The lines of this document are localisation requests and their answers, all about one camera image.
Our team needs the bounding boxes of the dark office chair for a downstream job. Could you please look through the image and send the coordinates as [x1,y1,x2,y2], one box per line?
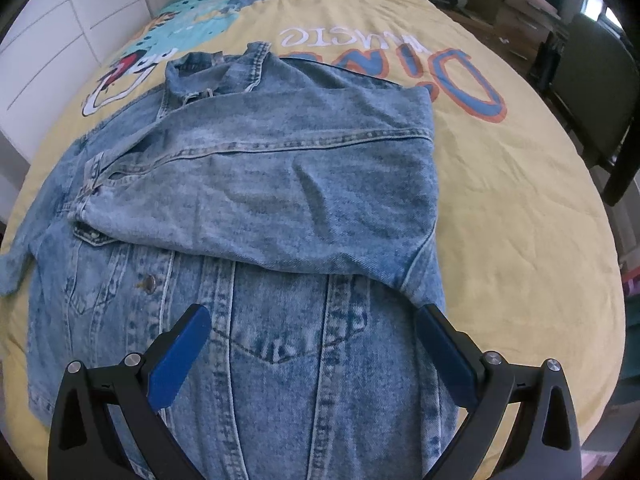
[527,14,639,206]

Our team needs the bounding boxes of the white wardrobe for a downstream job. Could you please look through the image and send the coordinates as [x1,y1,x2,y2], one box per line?
[1,0,167,160]

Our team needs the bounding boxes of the brown cardboard boxes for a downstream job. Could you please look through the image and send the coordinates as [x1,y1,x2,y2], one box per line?
[465,0,560,64]

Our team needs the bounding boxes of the yellow dinosaur print bedspread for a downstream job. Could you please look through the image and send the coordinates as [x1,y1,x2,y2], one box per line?
[1,0,625,479]

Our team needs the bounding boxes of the blue denim jacket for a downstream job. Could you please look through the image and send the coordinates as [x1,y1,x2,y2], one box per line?
[1,42,457,479]

